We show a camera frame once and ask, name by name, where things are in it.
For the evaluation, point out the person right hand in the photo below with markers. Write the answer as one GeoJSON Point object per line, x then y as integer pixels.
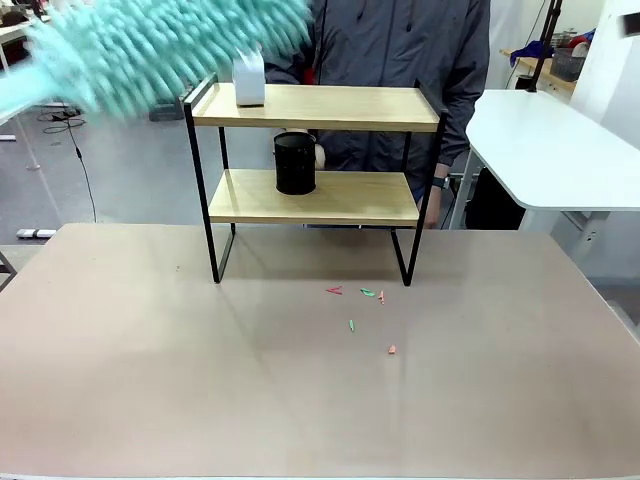
{"type": "Point", "coordinates": [321, 155]}

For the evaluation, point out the person left hand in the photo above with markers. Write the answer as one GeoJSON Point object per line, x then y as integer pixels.
{"type": "Point", "coordinates": [435, 207]}

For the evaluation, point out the black cylindrical tin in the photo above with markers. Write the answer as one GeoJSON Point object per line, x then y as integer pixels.
{"type": "Point", "coordinates": [295, 162]}

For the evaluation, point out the teal chenille duster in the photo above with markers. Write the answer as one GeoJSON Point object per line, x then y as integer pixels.
{"type": "Point", "coordinates": [150, 45]}

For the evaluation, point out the person left forearm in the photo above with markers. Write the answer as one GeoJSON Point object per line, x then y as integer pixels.
{"type": "Point", "coordinates": [457, 135]}

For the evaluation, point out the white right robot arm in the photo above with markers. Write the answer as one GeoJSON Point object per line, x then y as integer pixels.
{"type": "Point", "coordinates": [612, 65]}

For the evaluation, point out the black wristwatch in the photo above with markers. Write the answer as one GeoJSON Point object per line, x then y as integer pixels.
{"type": "Point", "coordinates": [441, 182]}

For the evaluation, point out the white carton box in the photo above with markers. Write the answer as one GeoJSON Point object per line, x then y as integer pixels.
{"type": "Point", "coordinates": [249, 82]}

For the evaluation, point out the wide green paper scrap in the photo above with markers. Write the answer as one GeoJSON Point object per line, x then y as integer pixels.
{"type": "Point", "coordinates": [368, 292]}

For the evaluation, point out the red paper scrap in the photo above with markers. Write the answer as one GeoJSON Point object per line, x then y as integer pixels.
{"type": "Point", "coordinates": [335, 290]}

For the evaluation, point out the person in grey jacket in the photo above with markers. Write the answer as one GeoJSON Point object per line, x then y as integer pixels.
{"type": "Point", "coordinates": [395, 45]}

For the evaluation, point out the white side table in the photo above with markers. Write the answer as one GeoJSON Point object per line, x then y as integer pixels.
{"type": "Point", "coordinates": [555, 145]}

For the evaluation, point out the chunky orange paper scrap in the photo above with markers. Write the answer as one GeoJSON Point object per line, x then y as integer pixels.
{"type": "Point", "coordinates": [392, 350]}

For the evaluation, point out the grey floor box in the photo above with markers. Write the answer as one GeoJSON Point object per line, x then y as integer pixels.
{"type": "Point", "coordinates": [166, 109]}

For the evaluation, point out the wooden background bench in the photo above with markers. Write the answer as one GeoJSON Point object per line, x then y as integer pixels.
{"type": "Point", "coordinates": [537, 70]}

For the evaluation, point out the blue cloth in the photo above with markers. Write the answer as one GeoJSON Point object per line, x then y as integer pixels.
{"type": "Point", "coordinates": [532, 51]}

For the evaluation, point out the white power strip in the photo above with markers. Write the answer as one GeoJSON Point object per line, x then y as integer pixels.
{"type": "Point", "coordinates": [35, 233]}

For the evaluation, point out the black frame wooden shelf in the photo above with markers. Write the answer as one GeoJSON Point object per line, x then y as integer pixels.
{"type": "Point", "coordinates": [320, 107]}

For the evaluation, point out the black camera stand pole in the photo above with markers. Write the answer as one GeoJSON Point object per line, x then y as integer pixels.
{"type": "Point", "coordinates": [545, 40]}

